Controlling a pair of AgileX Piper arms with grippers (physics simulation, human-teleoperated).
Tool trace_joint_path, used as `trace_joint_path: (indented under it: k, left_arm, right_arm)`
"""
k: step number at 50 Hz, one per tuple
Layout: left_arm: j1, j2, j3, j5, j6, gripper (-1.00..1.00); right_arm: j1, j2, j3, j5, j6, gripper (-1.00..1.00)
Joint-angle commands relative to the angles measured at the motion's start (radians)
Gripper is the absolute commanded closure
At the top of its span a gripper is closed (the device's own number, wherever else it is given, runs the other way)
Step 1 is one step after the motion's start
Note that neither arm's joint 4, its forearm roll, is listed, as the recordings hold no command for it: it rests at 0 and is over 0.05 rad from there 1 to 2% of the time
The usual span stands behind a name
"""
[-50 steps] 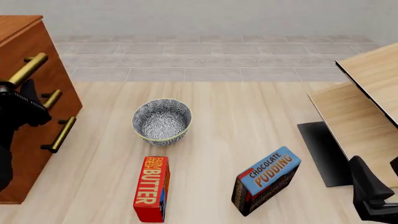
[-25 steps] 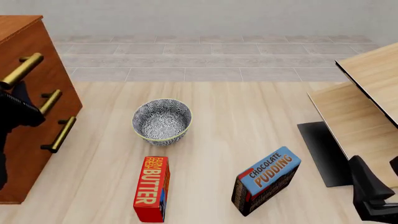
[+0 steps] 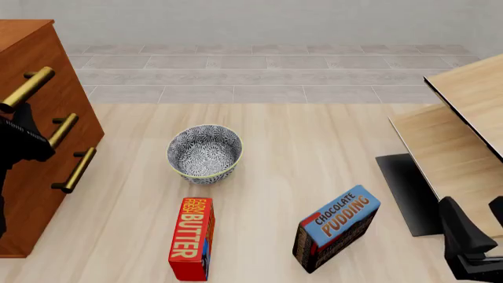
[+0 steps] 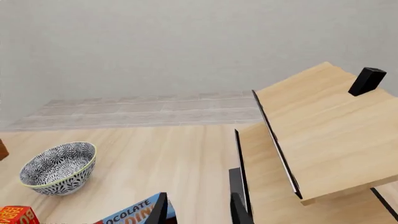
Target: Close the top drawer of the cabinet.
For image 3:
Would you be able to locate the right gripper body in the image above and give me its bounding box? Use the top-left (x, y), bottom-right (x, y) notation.
top-left (444, 249), bottom-right (503, 281)

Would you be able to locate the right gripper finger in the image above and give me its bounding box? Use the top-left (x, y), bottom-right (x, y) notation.
top-left (438, 196), bottom-right (499, 258)
top-left (488, 195), bottom-right (503, 219)

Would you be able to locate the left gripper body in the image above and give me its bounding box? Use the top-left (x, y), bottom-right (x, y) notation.
top-left (0, 116), bottom-right (57, 163)

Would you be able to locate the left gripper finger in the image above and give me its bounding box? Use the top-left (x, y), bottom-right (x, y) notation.
top-left (12, 102), bottom-right (42, 140)

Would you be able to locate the wooden cabinet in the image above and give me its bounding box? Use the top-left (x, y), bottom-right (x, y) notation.
top-left (0, 19), bottom-right (106, 259)

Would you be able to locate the pale wooden shelf rack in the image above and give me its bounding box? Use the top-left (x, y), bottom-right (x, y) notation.
top-left (375, 52), bottom-right (503, 238)

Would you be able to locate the blue chocolate pudding box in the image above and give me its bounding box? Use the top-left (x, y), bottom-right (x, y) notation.
top-left (292, 184), bottom-right (382, 274)

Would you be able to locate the patterned blue white bowl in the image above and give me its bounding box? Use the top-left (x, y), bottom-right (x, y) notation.
top-left (167, 124), bottom-right (244, 186)

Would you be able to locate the red butter box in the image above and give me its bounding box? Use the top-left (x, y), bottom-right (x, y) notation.
top-left (168, 196), bottom-right (216, 282)

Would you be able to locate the long brass drawer handle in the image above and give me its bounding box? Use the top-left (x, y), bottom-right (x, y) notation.
top-left (0, 66), bottom-right (56, 115)

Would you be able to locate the short brass drawer handle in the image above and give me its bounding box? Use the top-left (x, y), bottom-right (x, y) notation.
top-left (47, 112), bottom-right (79, 150)

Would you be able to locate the medium brass drawer handle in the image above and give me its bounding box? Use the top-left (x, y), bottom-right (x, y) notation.
top-left (50, 146), bottom-right (97, 194)

